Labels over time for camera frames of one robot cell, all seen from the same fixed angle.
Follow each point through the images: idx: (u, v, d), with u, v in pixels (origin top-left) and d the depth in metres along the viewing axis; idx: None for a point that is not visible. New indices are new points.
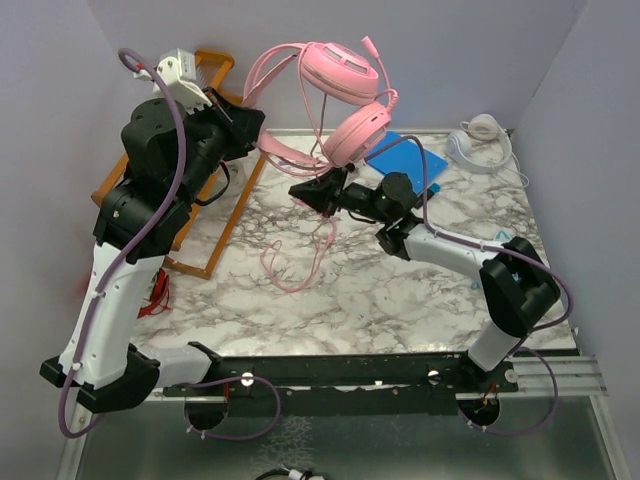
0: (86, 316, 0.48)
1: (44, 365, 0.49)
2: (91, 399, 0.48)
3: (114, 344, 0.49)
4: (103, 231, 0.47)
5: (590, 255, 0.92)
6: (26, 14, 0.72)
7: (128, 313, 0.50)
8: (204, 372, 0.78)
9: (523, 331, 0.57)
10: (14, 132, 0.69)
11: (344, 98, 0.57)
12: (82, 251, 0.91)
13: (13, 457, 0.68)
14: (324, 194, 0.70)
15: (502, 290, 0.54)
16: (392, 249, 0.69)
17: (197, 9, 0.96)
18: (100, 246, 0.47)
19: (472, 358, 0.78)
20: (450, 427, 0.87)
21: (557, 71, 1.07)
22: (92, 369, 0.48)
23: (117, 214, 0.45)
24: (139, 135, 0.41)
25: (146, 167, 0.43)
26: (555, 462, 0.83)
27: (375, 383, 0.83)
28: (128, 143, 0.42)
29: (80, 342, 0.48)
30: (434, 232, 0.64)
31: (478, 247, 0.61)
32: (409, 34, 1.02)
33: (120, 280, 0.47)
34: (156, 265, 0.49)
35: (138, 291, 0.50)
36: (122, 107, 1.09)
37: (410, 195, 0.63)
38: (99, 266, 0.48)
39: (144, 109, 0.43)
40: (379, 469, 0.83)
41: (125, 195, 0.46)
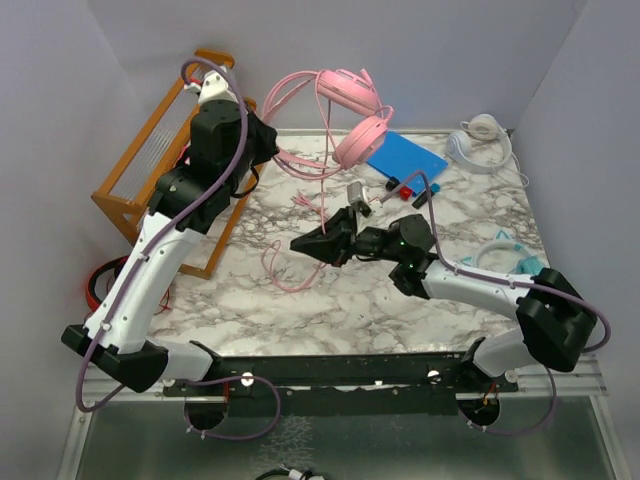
0: (125, 278, 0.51)
1: (69, 326, 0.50)
2: (114, 362, 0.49)
3: (144, 310, 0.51)
4: (157, 202, 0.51)
5: (591, 254, 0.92)
6: (25, 14, 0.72)
7: (162, 283, 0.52)
8: (204, 372, 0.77)
9: (568, 367, 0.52)
10: (13, 132, 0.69)
11: (353, 107, 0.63)
12: (82, 251, 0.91)
13: (12, 458, 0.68)
14: (337, 243, 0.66)
15: (542, 329, 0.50)
16: (412, 289, 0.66)
17: (196, 9, 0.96)
18: (150, 215, 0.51)
19: (477, 365, 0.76)
20: (451, 428, 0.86)
21: (558, 70, 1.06)
22: (122, 331, 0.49)
23: (172, 189, 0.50)
24: (205, 122, 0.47)
25: (205, 150, 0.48)
26: (555, 462, 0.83)
27: (375, 383, 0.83)
28: (194, 129, 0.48)
29: (114, 303, 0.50)
30: (455, 269, 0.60)
31: (507, 283, 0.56)
32: (409, 34, 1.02)
33: (166, 246, 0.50)
34: (196, 242, 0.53)
35: (175, 263, 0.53)
36: (122, 107, 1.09)
37: (428, 238, 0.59)
38: (147, 233, 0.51)
39: (212, 105, 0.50)
40: (379, 469, 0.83)
41: (178, 177, 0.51)
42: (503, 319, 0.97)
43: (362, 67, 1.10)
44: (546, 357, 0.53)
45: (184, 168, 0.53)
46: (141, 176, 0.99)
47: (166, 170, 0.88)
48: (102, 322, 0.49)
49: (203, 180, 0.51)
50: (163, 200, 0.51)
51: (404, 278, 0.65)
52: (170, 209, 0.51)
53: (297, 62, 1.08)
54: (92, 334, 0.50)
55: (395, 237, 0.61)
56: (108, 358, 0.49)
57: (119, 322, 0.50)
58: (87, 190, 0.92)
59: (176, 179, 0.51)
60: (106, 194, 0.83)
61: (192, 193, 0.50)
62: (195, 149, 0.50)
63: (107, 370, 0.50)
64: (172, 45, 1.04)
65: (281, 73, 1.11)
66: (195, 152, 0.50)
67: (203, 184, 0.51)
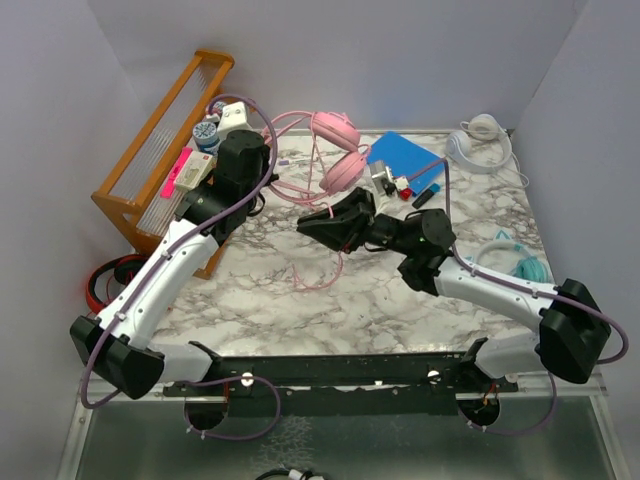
0: (146, 272, 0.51)
1: (81, 316, 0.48)
2: (124, 351, 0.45)
3: (158, 306, 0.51)
4: (184, 211, 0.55)
5: (591, 254, 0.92)
6: (25, 13, 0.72)
7: (178, 283, 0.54)
8: (204, 372, 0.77)
9: (581, 379, 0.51)
10: (14, 132, 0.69)
11: (342, 144, 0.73)
12: (82, 251, 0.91)
13: (12, 457, 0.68)
14: (353, 227, 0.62)
15: (562, 342, 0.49)
16: (421, 285, 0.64)
17: (196, 9, 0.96)
18: (177, 221, 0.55)
19: (479, 365, 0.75)
20: (450, 428, 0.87)
21: (558, 70, 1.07)
22: (137, 321, 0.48)
23: (200, 201, 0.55)
24: (234, 147, 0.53)
25: (231, 170, 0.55)
26: (555, 462, 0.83)
27: (375, 383, 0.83)
28: (221, 153, 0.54)
29: (132, 294, 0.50)
30: (471, 270, 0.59)
31: (530, 292, 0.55)
32: (409, 34, 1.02)
33: (190, 247, 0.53)
34: (212, 251, 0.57)
35: (191, 268, 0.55)
36: (122, 107, 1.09)
37: (448, 236, 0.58)
38: (173, 234, 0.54)
39: (236, 134, 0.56)
40: (379, 469, 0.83)
41: (202, 195, 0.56)
42: (503, 318, 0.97)
43: (362, 67, 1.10)
44: (559, 368, 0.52)
45: (207, 187, 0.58)
46: (141, 177, 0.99)
47: (166, 170, 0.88)
48: (118, 311, 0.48)
49: (225, 198, 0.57)
50: (191, 209, 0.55)
51: (414, 274, 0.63)
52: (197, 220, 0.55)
53: (297, 62, 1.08)
54: (103, 325, 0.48)
55: (414, 232, 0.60)
56: (119, 347, 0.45)
57: (134, 313, 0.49)
58: (88, 190, 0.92)
59: (202, 194, 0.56)
60: (106, 194, 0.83)
61: (218, 207, 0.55)
62: (220, 170, 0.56)
63: (113, 363, 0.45)
64: (172, 45, 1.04)
65: (281, 73, 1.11)
66: (219, 173, 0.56)
67: (225, 201, 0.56)
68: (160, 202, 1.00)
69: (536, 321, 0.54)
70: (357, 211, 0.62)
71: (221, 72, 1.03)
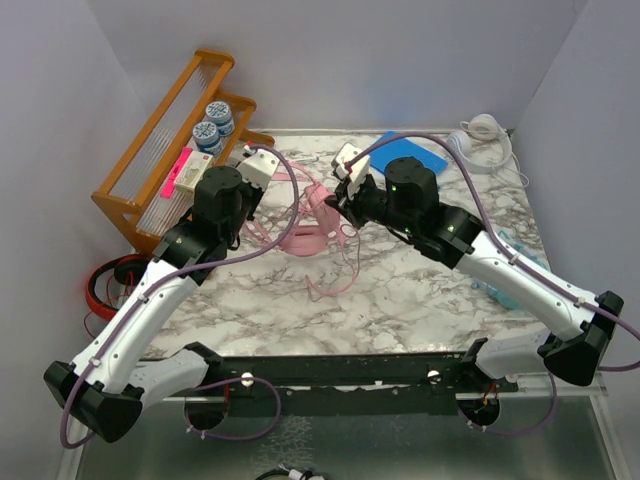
0: (122, 316, 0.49)
1: (55, 362, 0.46)
2: (98, 400, 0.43)
3: (136, 350, 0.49)
4: (163, 251, 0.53)
5: (590, 254, 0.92)
6: (24, 14, 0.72)
7: (156, 326, 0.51)
8: (200, 378, 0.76)
9: (583, 382, 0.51)
10: (14, 132, 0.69)
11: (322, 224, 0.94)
12: (81, 251, 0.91)
13: (13, 456, 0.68)
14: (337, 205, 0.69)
15: (589, 351, 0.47)
16: (444, 256, 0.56)
17: (196, 9, 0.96)
18: (155, 262, 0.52)
19: (479, 365, 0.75)
20: (450, 427, 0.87)
21: (557, 70, 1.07)
22: (111, 368, 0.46)
23: (179, 241, 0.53)
24: (209, 188, 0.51)
25: (208, 211, 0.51)
26: (555, 462, 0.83)
27: (375, 383, 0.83)
28: (197, 194, 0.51)
29: (108, 339, 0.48)
30: (512, 257, 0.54)
31: (572, 300, 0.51)
32: (409, 34, 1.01)
33: (167, 289, 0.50)
34: (193, 289, 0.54)
35: (170, 309, 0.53)
36: (121, 107, 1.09)
37: (420, 173, 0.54)
38: (150, 274, 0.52)
39: (212, 171, 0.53)
40: (379, 469, 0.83)
41: (180, 234, 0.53)
42: (502, 318, 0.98)
43: (362, 66, 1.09)
44: (562, 370, 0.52)
45: (186, 223, 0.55)
46: (141, 177, 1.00)
47: (166, 171, 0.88)
48: (92, 358, 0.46)
49: (204, 235, 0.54)
50: (169, 249, 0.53)
51: (434, 237, 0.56)
52: (175, 259, 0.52)
53: (297, 62, 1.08)
54: (78, 371, 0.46)
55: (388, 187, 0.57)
56: (92, 395, 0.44)
57: (110, 359, 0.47)
58: (87, 190, 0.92)
59: (181, 232, 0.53)
60: (106, 194, 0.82)
61: (198, 246, 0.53)
62: (197, 208, 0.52)
63: (86, 411, 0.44)
64: (171, 44, 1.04)
65: (281, 73, 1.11)
66: (196, 211, 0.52)
67: (205, 240, 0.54)
68: (160, 202, 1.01)
69: (567, 329, 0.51)
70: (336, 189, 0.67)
71: (221, 72, 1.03)
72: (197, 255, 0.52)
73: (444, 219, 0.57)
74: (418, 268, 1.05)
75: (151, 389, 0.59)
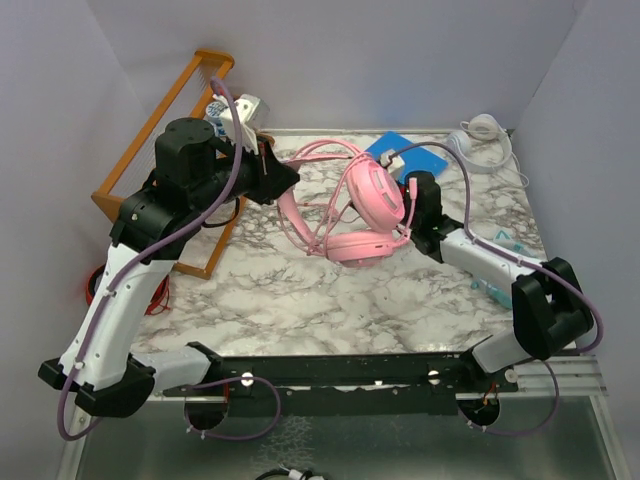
0: (94, 313, 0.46)
1: (44, 363, 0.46)
2: (91, 401, 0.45)
3: (117, 346, 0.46)
4: (120, 232, 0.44)
5: (589, 254, 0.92)
6: (23, 14, 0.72)
7: (135, 316, 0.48)
8: (204, 375, 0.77)
9: (544, 355, 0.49)
10: (14, 131, 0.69)
11: (363, 212, 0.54)
12: (81, 251, 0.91)
13: (13, 456, 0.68)
14: None
15: (531, 310, 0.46)
16: (426, 249, 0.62)
17: (197, 9, 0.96)
18: (115, 246, 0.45)
19: (475, 356, 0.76)
20: (451, 427, 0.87)
21: (557, 71, 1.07)
22: (96, 368, 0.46)
23: (134, 217, 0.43)
24: (172, 141, 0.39)
25: (171, 172, 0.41)
26: (556, 462, 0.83)
27: (375, 383, 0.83)
28: (158, 150, 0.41)
29: (85, 340, 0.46)
30: (473, 238, 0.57)
31: (515, 261, 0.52)
32: (410, 34, 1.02)
33: (133, 280, 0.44)
34: (167, 270, 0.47)
35: (146, 296, 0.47)
36: (121, 107, 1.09)
37: (432, 187, 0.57)
38: (112, 265, 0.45)
39: (178, 124, 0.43)
40: (379, 469, 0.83)
41: (143, 201, 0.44)
42: (503, 318, 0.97)
43: (362, 67, 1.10)
44: (527, 341, 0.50)
45: (152, 190, 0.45)
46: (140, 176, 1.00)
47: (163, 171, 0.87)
48: (75, 361, 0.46)
49: (172, 204, 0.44)
50: (127, 229, 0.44)
51: (424, 236, 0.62)
52: (135, 240, 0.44)
53: (298, 62, 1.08)
54: (67, 370, 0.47)
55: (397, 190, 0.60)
56: (85, 396, 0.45)
57: (92, 359, 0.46)
58: (87, 191, 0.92)
59: (140, 204, 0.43)
60: (106, 194, 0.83)
61: (158, 217, 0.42)
62: (160, 169, 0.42)
63: (86, 408, 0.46)
64: (171, 44, 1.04)
65: (281, 73, 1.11)
66: (160, 175, 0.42)
67: (172, 209, 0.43)
68: None
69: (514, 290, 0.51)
70: None
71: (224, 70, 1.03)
72: (156, 228, 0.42)
73: (439, 224, 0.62)
74: (418, 268, 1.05)
75: (160, 372, 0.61)
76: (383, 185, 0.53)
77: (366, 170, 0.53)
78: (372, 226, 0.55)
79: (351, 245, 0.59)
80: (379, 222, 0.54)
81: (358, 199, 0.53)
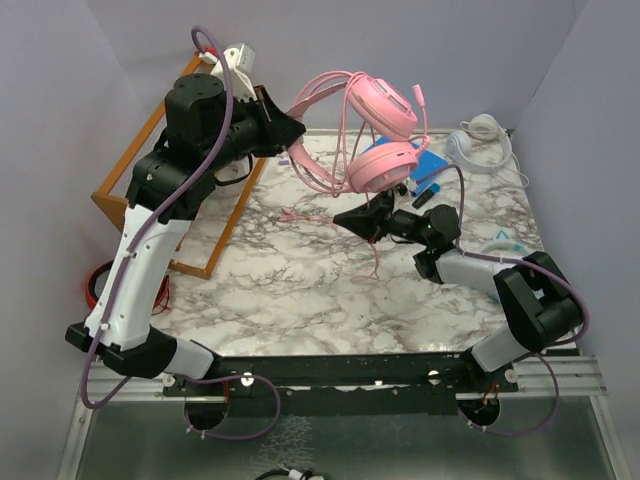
0: (115, 275, 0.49)
1: (73, 325, 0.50)
2: (119, 360, 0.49)
3: (139, 305, 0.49)
4: (136, 194, 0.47)
5: (590, 253, 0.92)
6: (24, 14, 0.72)
7: (156, 279, 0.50)
8: (207, 369, 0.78)
9: (540, 346, 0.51)
10: (13, 131, 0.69)
11: (375, 121, 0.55)
12: (81, 251, 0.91)
13: (13, 456, 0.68)
14: (373, 218, 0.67)
15: (516, 300, 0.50)
16: (428, 272, 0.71)
17: (197, 10, 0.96)
18: (131, 208, 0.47)
19: (474, 357, 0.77)
20: (451, 427, 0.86)
21: (558, 70, 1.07)
22: (120, 329, 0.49)
23: (150, 178, 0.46)
24: (182, 99, 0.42)
25: (183, 130, 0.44)
26: (555, 461, 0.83)
27: (375, 383, 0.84)
28: (169, 108, 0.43)
29: (109, 302, 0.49)
30: (462, 251, 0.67)
31: (497, 260, 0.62)
32: (410, 34, 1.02)
33: (152, 242, 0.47)
34: (184, 231, 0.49)
35: (165, 257, 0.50)
36: (121, 107, 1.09)
37: (454, 230, 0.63)
38: (130, 226, 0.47)
39: (186, 80, 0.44)
40: (379, 469, 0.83)
41: (157, 161, 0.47)
42: (503, 318, 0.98)
43: (362, 67, 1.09)
44: (525, 335, 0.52)
45: (163, 152, 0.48)
46: None
47: None
48: (101, 322, 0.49)
49: (184, 162, 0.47)
50: (143, 191, 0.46)
51: (427, 261, 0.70)
52: (149, 200, 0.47)
53: (297, 63, 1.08)
54: (93, 332, 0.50)
55: (422, 222, 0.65)
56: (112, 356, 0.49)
57: (117, 320, 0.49)
58: (87, 190, 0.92)
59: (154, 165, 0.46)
60: (107, 194, 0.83)
61: (173, 176, 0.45)
62: (172, 130, 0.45)
63: (113, 368, 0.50)
64: (171, 44, 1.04)
65: (280, 73, 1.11)
66: (173, 133, 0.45)
67: (184, 168, 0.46)
68: None
69: None
70: (378, 204, 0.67)
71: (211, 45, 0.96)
72: (172, 187, 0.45)
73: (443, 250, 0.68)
74: None
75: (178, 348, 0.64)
76: (387, 90, 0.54)
77: (368, 80, 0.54)
78: (392, 135, 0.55)
79: (372, 160, 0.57)
80: (396, 129, 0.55)
81: (368, 112, 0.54)
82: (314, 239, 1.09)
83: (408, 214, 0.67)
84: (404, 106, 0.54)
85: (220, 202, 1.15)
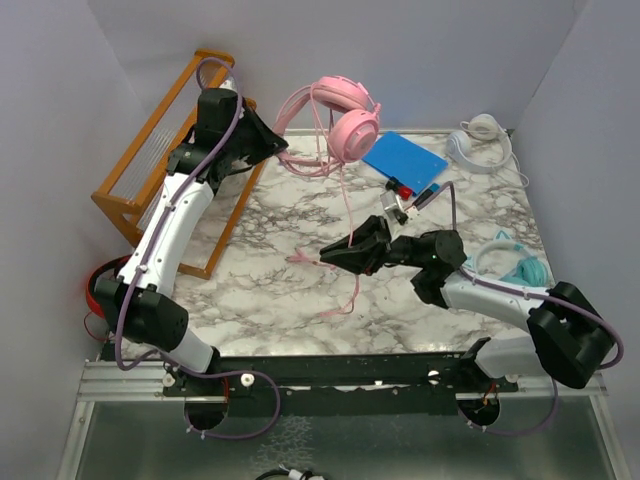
0: (154, 225, 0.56)
1: (104, 277, 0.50)
2: (157, 296, 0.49)
3: (172, 253, 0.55)
4: (174, 166, 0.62)
5: (590, 253, 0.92)
6: (23, 14, 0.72)
7: (184, 236, 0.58)
8: (207, 362, 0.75)
9: (580, 384, 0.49)
10: (13, 131, 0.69)
11: (337, 97, 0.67)
12: (81, 251, 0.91)
13: (13, 457, 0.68)
14: (370, 253, 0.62)
15: (554, 344, 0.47)
16: (431, 297, 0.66)
17: (197, 10, 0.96)
18: (171, 177, 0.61)
19: (479, 364, 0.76)
20: (450, 429, 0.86)
21: (557, 71, 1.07)
22: (159, 269, 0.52)
23: (186, 154, 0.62)
24: (212, 96, 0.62)
25: (211, 120, 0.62)
26: (554, 462, 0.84)
27: (375, 383, 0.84)
28: (201, 105, 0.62)
29: (148, 248, 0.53)
30: (473, 279, 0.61)
31: (521, 294, 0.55)
32: (410, 35, 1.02)
33: (191, 197, 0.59)
34: (207, 201, 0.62)
35: (192, 219, 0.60)
36: (121, 107, 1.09)
37: (460, 256, 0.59)
38: (170, 189, 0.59)
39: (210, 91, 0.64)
40: (379, 469, 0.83)
41: (186, 148, 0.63)
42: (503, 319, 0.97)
43: (362, 68, 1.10)
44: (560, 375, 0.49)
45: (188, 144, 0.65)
46: (141, 176, 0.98)
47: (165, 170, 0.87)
48: (139, 265, 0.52)
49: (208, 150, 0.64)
50: (179, 164, 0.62)
51: (430, 287, 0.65)
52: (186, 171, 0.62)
53: (297, 64, 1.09)
54: (127, 280, 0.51)
55: (427, 247, 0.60)
56: (150, 294, 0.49)
57: (155, 264, 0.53)
58: (87, 190, 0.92)
59: (188, 148, 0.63)
60: (106, 194, 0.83)
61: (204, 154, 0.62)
62: (200, 123, 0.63)
63: (149, 311, 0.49)
64: (171, 45, 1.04)
65: (280, 73, 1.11)
66: (200, 126, 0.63)
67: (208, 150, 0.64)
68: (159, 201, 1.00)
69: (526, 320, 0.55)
70: (374, 239, 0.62)
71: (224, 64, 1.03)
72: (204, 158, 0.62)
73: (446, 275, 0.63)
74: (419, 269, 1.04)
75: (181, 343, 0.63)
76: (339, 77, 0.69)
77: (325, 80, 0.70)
78: (351, 107, 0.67)
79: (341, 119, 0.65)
80: (352, 98, 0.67)
81: (333, 93, 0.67)
82: (314, 239, 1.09)
83: (404, 237, 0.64)
84: (353, 86, 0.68)
85: (220, 202, 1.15)
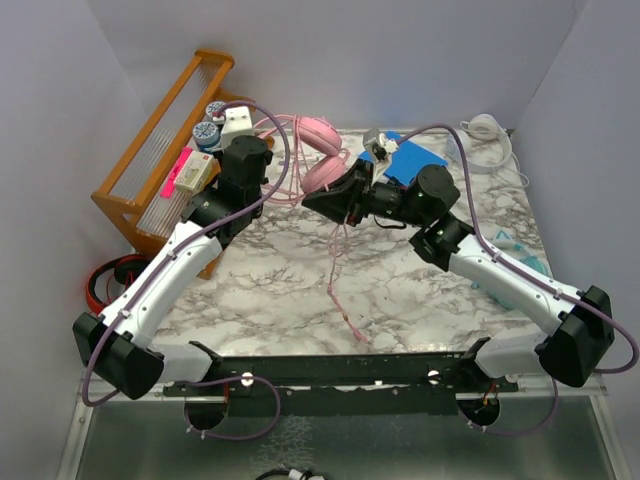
0: (152, 270, 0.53)
1: (85, 313, 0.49)
2: (128, 347, 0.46)
3: (160, 303, 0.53)
4: (190, 214, 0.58)
5: (590, 254, 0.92)
6: (22, 13, 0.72)
7: (179, 285, 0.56)
8: (204, 371, 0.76)
9: (575, 384, 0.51)
10: (13, 131, 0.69)
11: (324, 147, 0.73)
12: (81, 252, 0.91)
13: (13, 457, 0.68)
14: (350, 196, 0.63)
15: (574, 347, 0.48)
16: (433, 257, 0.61)
17: (197, 10, 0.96)
18: (183, 223, 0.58)
19: (479, 364, 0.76)
20: (451, 428, 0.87)
21: (557, 71, 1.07)
22: (141, 317, 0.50)
23: (205, 205, 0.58)
24: (238, 152, 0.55)
25: (235, 175, 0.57)
26: (555, 461, 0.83)
27: (374, 383, 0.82)
28: (226, 157, 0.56)
29: (137, 293, 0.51)
30: (494, 255, 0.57)
31: (552, 293, 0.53)
32: (410, 35, 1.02)
33: (195, 248, 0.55)
34: (213, 254, 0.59)
35: (194, 269, 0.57)
36: (121, 107, 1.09)
37: (450, 192, 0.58)
38: (178, 236, 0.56)
39: (241, 140, 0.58)
40: (379, 468, 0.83)
41: (207, 198, 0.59)
42: (502, 318, 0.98)
43: (363, 68, 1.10)
44: (558, 370, 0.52)
45: (212, 189, 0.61)
46: (141, 176, 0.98)
47: (167, 168, 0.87)
48: (122, 309, 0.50)
49: (230, 204, 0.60)
50: (196, 212, 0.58)
51: (429, 239, 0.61)
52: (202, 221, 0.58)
53: (298, 64, 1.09)
54: (107, 321, 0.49)
55: (413, 191, 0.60)
56: (122, 343, 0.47)
57: (139, 311, 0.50)
58: (87, 191, 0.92)
59: (208, 197, 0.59)
60: (106, 194, 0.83)
61: (223, 210, 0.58)
62: (224, 176, 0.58)
63: (119, 361, 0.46)
64: (171, 45, 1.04)
65: (280, 73, 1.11)
66: (224, 178, 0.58)
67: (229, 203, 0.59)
68: (160, 202, 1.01)
69: (553, 323, 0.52)
70: (352, 179, 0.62)
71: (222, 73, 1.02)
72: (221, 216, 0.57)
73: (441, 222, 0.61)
74: (418, 268, 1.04)
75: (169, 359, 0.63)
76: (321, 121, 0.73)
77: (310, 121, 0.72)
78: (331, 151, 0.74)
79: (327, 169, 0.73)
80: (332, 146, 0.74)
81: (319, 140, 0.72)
82: (314, 239, 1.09)
83: (390, 189, 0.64)
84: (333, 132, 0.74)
85: None
